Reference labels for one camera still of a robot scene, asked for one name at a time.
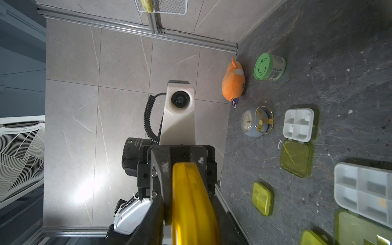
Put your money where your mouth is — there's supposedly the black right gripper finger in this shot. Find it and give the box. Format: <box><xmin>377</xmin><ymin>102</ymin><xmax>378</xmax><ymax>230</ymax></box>
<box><xmin>211</xmin><ymin>196</ymin><xmax>248</xmax><ymax>245</ymax></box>

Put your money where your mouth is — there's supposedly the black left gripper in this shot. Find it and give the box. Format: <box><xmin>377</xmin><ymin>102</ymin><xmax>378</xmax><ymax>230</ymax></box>
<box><xmin>105</xmin><ymin>137</ymin><xmax>217</xmax><ymax>245</ymax></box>

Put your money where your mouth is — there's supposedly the amber pillbox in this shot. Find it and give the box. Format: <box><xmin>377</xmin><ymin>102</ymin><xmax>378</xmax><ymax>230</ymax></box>
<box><xmin>171</xmin><ymin>162</ymin><xmax>220</xmax><ymax>245</ymax></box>

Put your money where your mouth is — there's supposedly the small green pillbox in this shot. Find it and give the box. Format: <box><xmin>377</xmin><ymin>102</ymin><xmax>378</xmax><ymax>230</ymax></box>
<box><xmin>251</xmin><ymin>182</ymin><xmax>274</xmax><ymax>216</ymax></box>
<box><xmin>280</xmin><ymin>108</ymin><xmax>315</xmax><ymax>178</ymax></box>

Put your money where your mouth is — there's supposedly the large green six-cell pillbox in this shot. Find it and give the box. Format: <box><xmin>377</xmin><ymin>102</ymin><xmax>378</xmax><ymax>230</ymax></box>
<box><xmin>299</xmin><ymin>230</ymin><xmax>333</xmax><ymax>245</ymax></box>

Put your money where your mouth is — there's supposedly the grey alarm clock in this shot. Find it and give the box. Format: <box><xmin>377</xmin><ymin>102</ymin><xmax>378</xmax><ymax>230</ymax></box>
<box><xmin>241</xmin><ymin>106</ymin><xmax>274</xmax><ymax>138</ymax></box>

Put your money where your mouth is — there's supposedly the orange plush toy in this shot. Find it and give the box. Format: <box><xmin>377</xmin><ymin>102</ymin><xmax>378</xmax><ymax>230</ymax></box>
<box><xmin>222</xmin><ymin>57</ymin><xmax>246</xmax><ymax>108</ymax></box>

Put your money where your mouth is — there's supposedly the green lidded round jar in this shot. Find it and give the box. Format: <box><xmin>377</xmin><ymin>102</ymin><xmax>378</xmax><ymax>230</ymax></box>
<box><xmin>254</xmin><ymin>53</ymin><xmax>286</xmax><ymax>81</ymax></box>

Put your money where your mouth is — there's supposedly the yellow packet in basket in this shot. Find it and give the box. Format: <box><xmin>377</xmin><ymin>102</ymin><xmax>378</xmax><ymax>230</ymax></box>
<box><xmin>140</xmin><ymin>0</ymin><xmax>154</xmax><ymax>13</ymax></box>

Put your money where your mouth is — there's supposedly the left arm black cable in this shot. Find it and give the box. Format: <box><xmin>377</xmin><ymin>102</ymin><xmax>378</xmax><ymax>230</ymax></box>
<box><xmin>143</xmin><ymin>92</ymin><xmax>167</xmax><ymax>145</ymax></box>

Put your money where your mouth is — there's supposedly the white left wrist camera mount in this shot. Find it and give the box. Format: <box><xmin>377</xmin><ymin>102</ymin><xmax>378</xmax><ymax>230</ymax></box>
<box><xmin>159</xmin><ymin>80</ymin><xmax>196</xmax><ymax>145</ymax></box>

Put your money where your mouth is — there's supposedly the white wire wall basket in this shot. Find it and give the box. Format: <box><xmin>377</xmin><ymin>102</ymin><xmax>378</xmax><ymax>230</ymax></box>
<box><xmin>135</xmin><ymin>0</ymin><xmax>188</xmax><ymax>15</ymax></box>

